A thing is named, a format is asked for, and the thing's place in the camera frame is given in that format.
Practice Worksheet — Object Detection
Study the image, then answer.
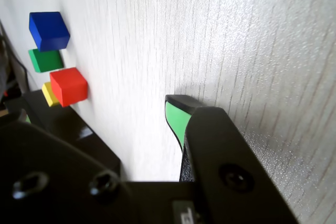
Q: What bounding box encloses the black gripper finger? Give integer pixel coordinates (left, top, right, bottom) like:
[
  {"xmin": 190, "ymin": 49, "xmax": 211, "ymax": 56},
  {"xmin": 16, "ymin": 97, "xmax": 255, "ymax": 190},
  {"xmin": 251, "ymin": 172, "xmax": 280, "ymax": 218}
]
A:
[
  {"xmin": 164, "ymin": 94, "xmax": 300, "ymax": 224},
  {"xmin": 0, "ymin": 111, "xmax": 137, "ymax": 224}
]

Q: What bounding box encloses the blue wooden cube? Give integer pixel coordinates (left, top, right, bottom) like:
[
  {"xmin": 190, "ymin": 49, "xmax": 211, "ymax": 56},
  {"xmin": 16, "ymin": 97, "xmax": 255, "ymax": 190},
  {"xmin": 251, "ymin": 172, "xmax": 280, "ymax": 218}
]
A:
[{"xmin": 28, "ymin": 11, "xmax": 71, "ymax": 52}]

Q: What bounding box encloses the green wooden cube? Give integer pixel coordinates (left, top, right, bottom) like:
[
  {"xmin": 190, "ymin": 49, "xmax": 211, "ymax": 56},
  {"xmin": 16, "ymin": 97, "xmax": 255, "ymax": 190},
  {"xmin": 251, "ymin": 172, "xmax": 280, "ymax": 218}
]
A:
[{"xmin": 28, "ymin": 49, "xmax": 65, "ymax": 73}]

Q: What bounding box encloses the red wooden cube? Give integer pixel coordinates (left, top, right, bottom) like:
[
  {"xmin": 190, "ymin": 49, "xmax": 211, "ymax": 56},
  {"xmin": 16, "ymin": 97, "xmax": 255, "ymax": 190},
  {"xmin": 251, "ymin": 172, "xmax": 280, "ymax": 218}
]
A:
[{"xmin": 49, "ymin": 67, "xmax": 88, "ymax": 108}]

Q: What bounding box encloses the yellow wooden cube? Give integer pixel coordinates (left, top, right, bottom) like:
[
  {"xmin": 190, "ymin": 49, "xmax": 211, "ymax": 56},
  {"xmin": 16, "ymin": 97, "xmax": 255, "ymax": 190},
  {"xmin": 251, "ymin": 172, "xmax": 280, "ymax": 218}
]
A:
[{"xmin": 41, "ymin": 82, "xmax": 61, "ymax": 107}]

